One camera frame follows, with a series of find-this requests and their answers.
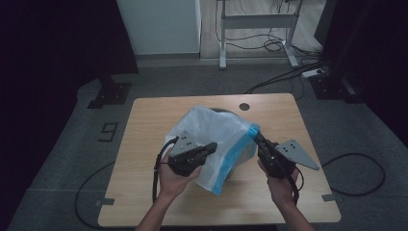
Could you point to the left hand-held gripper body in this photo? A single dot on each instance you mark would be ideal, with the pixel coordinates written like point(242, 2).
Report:
point(184, 162)

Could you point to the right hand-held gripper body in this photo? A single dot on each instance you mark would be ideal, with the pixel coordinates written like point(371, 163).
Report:
point(279, 162)

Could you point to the white plastic bag blue edge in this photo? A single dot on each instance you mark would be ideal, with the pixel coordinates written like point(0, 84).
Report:
point(218, 128)

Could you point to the person's left hand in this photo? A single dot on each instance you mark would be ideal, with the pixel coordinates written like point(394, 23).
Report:
point(174, 184)

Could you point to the person's right hand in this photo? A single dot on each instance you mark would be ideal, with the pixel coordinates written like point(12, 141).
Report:
point(282, 189)

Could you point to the grey floor tape piece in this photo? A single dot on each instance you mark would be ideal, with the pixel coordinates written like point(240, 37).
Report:
point(332, 197)
point(105, 201)

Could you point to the white power strip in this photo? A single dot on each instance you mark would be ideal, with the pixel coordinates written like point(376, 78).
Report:
point(312, 73)

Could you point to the black stand base with bolts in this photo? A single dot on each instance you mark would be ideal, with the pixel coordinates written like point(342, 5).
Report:
point(110, 93)

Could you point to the white cabinet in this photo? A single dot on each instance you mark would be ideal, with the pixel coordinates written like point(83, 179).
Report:
point(160, 25)

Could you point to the dark curtain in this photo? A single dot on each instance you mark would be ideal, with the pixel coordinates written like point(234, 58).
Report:
point(48, 48)
point(378, 38)

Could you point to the white metal desk frame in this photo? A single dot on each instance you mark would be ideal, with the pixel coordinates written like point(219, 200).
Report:
point(256, 21)

